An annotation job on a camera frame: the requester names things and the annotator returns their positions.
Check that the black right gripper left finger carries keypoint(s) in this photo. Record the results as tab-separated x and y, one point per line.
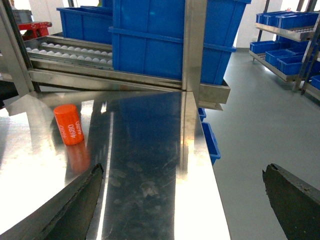
67	215

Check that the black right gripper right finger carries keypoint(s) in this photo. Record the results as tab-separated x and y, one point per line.
295	203

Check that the orange cylindrical capacitor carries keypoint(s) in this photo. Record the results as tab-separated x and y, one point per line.
69	124

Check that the blue bin under table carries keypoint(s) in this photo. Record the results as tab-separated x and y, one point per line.
211	142

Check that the steel shelf rack with bins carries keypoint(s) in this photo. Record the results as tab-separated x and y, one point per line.
288	44

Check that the blue plastic crate behind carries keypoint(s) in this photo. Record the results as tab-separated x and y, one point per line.
87	23

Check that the large blue plastic crate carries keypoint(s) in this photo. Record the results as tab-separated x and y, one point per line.
147	37

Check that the steel roller rack frame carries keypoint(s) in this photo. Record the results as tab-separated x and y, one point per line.
28	74

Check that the red metal frame table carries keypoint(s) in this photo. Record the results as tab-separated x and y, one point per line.
35	30

